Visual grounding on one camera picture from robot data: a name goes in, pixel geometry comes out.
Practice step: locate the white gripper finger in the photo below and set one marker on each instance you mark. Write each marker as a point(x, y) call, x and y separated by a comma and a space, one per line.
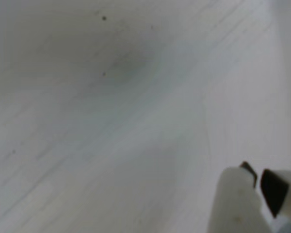
point(274, 191)
point(232, 206)

